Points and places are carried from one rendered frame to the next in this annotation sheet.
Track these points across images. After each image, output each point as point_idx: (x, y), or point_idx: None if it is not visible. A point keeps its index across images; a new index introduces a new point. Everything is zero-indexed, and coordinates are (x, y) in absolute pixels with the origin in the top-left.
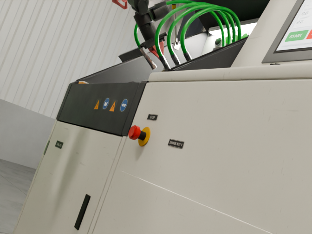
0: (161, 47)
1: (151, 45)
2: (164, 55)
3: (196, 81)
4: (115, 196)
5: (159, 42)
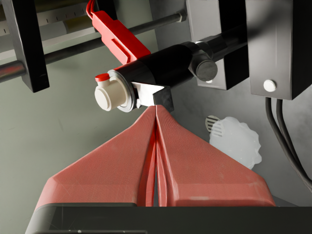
0: (120, 152)
1: (299, 212)
2: (135, 120)
3: None
4: None
5: (127, 202)
